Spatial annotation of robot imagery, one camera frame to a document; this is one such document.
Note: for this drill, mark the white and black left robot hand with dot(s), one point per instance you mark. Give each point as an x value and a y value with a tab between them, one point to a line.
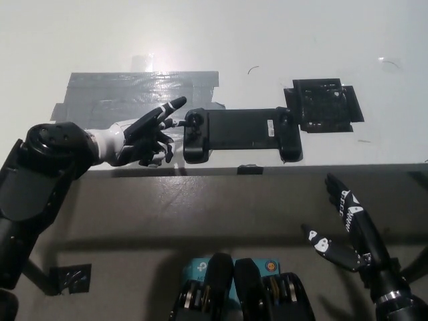
140	137

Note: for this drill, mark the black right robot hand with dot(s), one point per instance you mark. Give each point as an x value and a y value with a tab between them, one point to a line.
359	227

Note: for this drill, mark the grey duct tape patch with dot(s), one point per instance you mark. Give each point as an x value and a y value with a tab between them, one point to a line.
110	90

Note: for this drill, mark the black square tape patch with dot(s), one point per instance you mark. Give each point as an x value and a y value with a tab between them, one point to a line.
322	105

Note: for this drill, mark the small black tape strip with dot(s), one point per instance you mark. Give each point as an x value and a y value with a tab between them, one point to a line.
249	169

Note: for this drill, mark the black table leg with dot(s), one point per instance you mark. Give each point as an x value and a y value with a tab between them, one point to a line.
40	274
418	264

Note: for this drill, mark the black mobile game controller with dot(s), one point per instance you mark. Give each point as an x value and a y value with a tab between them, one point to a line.
239	128

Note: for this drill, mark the clear tape piece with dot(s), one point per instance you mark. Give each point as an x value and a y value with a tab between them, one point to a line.
389	62

